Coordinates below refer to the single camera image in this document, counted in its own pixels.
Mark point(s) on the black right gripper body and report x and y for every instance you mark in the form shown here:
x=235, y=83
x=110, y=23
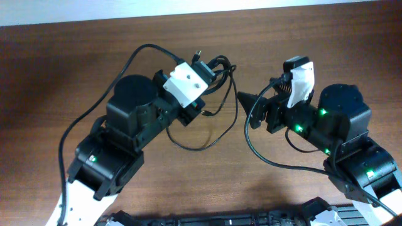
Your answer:
x=282, y=115

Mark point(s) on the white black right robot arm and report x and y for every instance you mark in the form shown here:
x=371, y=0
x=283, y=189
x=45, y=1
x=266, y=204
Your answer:
x=338, y=126

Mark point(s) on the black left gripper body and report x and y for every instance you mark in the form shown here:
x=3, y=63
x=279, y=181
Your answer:
x=191, y=113

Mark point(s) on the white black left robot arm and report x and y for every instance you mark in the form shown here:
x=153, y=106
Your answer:
x=106, y=160

